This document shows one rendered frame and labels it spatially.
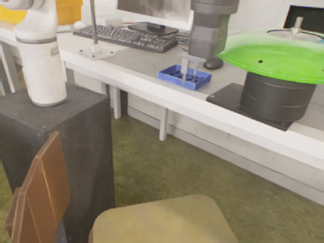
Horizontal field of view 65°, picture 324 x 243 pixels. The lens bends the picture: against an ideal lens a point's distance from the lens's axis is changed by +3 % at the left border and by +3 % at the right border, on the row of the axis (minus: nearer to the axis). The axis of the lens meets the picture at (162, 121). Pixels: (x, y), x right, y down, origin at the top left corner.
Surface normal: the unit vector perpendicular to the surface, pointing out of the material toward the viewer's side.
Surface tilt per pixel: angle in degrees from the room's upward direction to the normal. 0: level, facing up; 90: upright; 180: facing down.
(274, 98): 90
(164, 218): 0
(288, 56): 23
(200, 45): 90
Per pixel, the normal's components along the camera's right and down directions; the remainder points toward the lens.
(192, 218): 0.06, -0.85
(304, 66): -0.04, -0.58
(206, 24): -0.50, 0.59
